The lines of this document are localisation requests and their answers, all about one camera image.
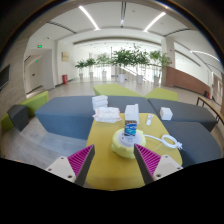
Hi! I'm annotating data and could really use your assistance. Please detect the green upholstered bench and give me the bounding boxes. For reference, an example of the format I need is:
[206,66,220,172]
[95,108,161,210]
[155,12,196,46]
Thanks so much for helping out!
[92,83,144,98]
[144,87,179,102]
[0,90,50,132]

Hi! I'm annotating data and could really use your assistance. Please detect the long ceiling light strips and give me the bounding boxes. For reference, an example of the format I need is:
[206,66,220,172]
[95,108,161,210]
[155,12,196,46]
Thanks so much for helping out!
[78,4,168,34]

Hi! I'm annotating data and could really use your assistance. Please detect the dark gray upholstered stool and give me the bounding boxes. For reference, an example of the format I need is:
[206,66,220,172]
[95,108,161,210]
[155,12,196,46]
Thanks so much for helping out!
[7,104,30,132]

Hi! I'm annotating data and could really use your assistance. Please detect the wooden bench with black frame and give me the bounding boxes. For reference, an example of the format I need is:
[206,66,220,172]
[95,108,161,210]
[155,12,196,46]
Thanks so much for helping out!
[195,95,224,126]

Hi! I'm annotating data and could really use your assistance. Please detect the round yellow-green power strip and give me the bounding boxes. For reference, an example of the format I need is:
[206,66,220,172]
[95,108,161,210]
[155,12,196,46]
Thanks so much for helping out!
[111,128,147,159]

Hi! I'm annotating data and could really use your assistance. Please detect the black wall screen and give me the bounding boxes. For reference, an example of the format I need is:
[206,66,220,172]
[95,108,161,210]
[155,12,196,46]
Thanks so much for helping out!
[0,64,11,91]

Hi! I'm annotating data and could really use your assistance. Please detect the tall white carton box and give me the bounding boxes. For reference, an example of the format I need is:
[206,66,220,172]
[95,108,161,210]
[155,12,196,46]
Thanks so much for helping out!
[124,103,140,124]

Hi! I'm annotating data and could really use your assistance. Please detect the dark charger with blue label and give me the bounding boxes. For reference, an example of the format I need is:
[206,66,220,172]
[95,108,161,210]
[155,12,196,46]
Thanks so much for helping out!
[124,119,138,138]

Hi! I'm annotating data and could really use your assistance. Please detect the small white cube box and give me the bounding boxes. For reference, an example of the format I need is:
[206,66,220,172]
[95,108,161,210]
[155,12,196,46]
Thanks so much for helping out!
[159,106,174,121]

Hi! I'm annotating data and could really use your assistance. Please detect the yellow wall picture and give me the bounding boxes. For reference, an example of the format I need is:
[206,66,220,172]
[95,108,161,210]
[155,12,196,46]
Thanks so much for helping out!
[61,51,70,63]

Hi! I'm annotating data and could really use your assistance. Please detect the white tissue pack stack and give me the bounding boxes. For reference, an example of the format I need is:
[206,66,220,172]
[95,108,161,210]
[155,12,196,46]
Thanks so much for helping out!
[91,95,109,111]

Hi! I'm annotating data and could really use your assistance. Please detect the row of potted plants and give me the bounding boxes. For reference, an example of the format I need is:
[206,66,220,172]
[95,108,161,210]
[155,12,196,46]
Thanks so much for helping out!
[74,44,173,85]

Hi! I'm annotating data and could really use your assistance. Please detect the long gray upholstered bench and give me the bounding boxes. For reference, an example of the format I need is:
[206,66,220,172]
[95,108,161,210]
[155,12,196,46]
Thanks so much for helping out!
[34,95,158,141]

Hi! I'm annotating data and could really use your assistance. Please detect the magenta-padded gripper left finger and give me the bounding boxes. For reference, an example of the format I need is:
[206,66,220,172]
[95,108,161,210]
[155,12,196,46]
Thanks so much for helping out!
[45,144,96,187]

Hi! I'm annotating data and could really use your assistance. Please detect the small white tube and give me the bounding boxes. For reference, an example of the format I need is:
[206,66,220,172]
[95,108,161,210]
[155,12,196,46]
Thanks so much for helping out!
[145,113,155,127]

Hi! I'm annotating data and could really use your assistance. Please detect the white power cable with plug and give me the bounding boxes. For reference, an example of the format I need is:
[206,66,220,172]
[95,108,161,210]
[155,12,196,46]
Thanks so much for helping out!
[143,133,184,150]

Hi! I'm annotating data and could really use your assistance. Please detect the white wet wipes pack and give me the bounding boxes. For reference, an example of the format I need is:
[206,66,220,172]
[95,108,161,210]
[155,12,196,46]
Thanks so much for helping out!
[92,106,122,124]

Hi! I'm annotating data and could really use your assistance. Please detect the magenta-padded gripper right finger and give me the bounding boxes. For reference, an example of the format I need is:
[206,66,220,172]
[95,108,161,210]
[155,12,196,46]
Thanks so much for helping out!
[133,143,184,185]

